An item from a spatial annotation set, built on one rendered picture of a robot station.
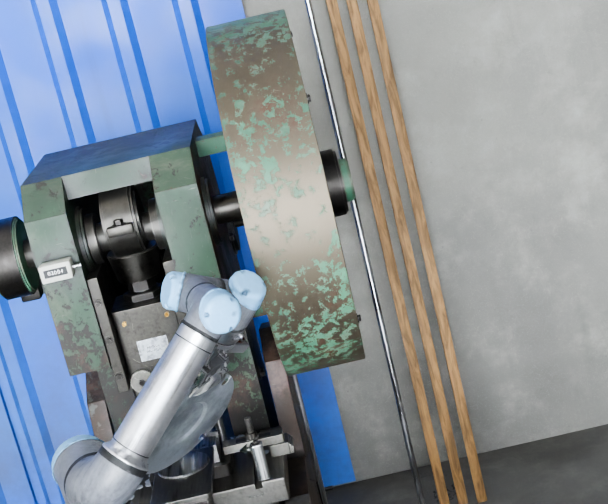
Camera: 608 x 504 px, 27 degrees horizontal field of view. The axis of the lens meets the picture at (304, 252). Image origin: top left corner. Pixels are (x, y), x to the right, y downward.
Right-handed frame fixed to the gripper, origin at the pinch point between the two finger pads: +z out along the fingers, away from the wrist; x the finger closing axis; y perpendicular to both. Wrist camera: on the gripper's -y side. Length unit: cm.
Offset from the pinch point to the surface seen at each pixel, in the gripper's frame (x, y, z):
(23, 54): -133, -88, 42
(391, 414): 18, -144, 99
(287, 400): 6, -54, 38
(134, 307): -26.7, -13.4, 9.1
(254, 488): 19.3, -18.2, 30.4
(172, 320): -18.7, -17.7, 8.1
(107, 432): -23, -25, 64
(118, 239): -37.8, -13.5, -3.1
